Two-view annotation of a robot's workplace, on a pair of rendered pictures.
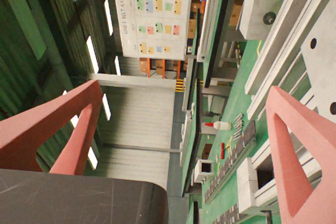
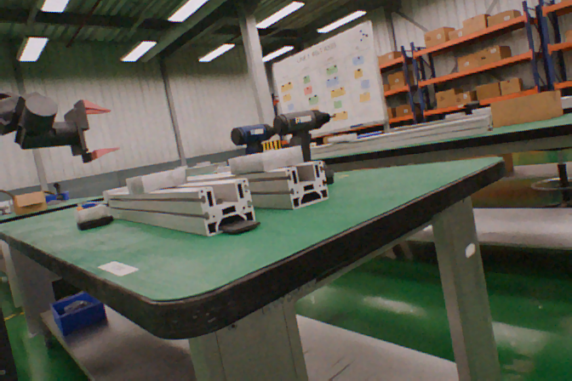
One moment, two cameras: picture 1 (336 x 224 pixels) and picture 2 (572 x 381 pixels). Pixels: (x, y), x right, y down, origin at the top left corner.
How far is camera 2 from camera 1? 0.94 m
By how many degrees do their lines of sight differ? 5
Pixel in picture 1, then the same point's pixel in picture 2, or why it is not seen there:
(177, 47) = not seen: hidden behind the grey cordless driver
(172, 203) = (109, 183)
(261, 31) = not seen: hidden behind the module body
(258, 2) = not seen: hidden behind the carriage
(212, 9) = (315, 153)
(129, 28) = (303, 64)
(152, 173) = (142, 143)
